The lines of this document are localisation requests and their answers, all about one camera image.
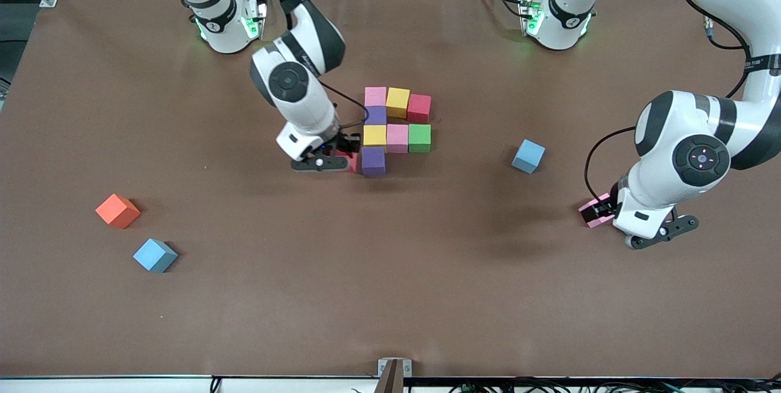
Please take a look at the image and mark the red foam cube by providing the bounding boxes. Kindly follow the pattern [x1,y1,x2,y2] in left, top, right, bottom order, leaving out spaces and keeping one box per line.
[407,94,433,124]
[334,150,362,174]

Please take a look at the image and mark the green foam cube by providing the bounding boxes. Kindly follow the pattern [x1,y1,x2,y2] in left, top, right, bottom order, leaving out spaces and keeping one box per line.
[408,124,432,154]

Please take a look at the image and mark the blue foam cube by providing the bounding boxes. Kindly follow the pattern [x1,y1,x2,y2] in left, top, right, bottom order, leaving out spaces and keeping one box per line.
[132,238,179,274]
[511,139,546,175]

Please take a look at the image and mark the brown table cover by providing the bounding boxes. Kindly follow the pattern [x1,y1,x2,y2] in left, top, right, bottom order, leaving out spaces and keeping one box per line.
[0,0,781,380]

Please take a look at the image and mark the orange foam cube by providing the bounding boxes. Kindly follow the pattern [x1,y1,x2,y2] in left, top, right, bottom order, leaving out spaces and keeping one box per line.
[95,193,142,229]

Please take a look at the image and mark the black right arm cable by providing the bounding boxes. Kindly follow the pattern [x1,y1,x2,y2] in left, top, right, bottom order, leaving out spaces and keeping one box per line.
[320,81,370,129]

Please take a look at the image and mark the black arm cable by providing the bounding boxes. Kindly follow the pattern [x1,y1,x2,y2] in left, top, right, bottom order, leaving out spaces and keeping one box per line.
[320,81,370,129]
[584,126,637,200]

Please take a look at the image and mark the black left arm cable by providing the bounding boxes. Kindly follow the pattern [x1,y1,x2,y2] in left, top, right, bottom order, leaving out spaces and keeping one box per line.
[584,126,637,200]

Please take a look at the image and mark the grey metal bracket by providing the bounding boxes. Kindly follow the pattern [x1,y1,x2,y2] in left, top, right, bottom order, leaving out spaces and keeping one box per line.
[373,358,413,393]

